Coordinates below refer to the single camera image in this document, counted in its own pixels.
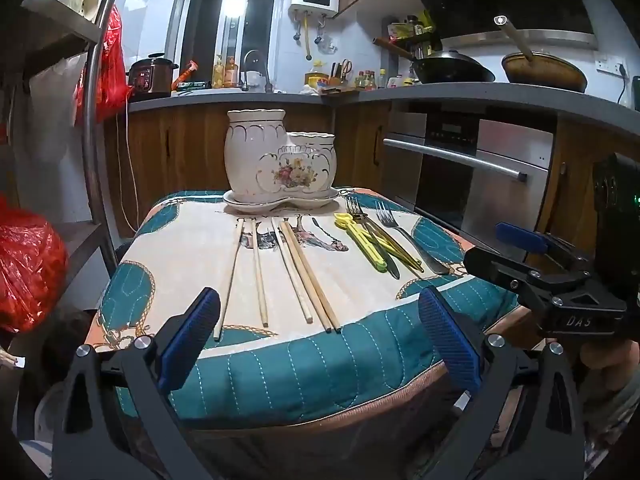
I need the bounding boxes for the grey kitchen countertop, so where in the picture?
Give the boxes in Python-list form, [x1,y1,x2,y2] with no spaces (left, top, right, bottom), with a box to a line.
[127,82,640,137]

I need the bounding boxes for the crumpled red plastic bag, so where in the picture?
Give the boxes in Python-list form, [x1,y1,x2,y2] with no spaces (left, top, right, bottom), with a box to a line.
[0,195,69,334]

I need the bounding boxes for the wooden base cabinet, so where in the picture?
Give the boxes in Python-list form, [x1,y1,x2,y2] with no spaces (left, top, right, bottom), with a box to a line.
[102,100,640,281]

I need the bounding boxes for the white ceramic drip tray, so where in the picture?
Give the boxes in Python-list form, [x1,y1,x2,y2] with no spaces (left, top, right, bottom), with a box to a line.
[222,187,341,213]

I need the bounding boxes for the metal storage rack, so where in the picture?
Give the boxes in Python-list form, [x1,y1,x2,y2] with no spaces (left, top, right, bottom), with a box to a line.
[15,0,132,281]

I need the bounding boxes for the hanging red plastic bag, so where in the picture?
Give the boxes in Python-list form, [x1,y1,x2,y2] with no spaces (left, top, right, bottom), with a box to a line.
[75,5,133,121]

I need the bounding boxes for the row of sauce bottles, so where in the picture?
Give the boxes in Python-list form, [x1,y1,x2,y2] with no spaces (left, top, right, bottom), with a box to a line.
[354,70,389,91]

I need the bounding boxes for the slim dark steel fork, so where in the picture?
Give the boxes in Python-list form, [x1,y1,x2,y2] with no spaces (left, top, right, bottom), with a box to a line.
[345,195,402,280]

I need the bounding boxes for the person's right hand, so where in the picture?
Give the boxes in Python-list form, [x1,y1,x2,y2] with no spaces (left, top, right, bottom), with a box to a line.
[580,332,640,401]

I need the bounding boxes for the metal kitchen faucet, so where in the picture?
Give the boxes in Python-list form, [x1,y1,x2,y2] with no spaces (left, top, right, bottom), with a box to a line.
[242,50,274,92]

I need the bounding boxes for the teal quilted printed tablecloth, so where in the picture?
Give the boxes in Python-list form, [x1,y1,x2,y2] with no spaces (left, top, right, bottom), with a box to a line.
[85,187,521,423]

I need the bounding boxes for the stainless steel oven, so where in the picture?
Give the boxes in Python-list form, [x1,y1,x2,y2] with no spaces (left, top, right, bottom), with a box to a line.
[382,110,556,251]

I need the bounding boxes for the dark red rice cooker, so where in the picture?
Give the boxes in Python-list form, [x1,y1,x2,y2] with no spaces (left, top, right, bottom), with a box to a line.
[127,52,179,101]

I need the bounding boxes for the wall spice shelf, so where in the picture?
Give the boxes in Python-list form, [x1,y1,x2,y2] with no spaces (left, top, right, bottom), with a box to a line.
[384,9,442,59]

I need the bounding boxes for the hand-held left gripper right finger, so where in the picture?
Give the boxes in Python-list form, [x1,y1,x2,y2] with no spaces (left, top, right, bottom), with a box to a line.
[417,285,586,480]

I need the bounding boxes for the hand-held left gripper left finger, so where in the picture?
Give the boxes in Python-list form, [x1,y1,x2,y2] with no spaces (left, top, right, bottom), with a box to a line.
[50,287,223,480]

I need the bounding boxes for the knife block with scissors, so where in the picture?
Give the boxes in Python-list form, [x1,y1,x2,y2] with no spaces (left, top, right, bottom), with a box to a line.
[327,59,354,88]

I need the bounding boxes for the gold fork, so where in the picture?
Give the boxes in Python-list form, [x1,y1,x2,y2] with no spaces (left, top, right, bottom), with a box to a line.
[347,196,425,273]

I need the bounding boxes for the white power cord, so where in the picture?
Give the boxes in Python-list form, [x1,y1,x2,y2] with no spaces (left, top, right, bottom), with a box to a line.
[116,110,140,233]

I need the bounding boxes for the black wok with wooden handle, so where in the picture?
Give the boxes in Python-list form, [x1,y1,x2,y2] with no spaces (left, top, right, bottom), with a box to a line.
[372,37,496,85]

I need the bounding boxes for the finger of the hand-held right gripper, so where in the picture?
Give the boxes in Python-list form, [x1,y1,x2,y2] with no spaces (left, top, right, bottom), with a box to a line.
[462,246,628,339]
[495,221,596,267]

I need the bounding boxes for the yellow liquid bottles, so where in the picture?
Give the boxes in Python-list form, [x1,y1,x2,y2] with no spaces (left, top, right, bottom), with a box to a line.
[212,55,239,89]

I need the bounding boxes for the floral ceramic utensil holder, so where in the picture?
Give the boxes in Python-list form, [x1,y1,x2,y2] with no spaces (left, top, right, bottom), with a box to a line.
[223,109,337,201]

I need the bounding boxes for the silver fork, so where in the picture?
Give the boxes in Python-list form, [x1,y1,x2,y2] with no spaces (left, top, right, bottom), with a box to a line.
[376,201,452,276]

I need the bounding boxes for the orange kitchen tool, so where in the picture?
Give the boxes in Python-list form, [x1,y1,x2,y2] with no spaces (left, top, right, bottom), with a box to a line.
[171,60,199,87]

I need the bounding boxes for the brown pan with wooden handle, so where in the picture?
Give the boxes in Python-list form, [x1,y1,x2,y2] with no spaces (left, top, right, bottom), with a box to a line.
[500,17,588,93]

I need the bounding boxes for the wooden chopstick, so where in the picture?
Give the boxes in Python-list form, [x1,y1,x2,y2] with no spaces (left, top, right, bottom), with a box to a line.
[250,218,270,327]
[270,217,314,324]
[279,220,333,334]
[213,218,246,342]
[284,220,342,332]

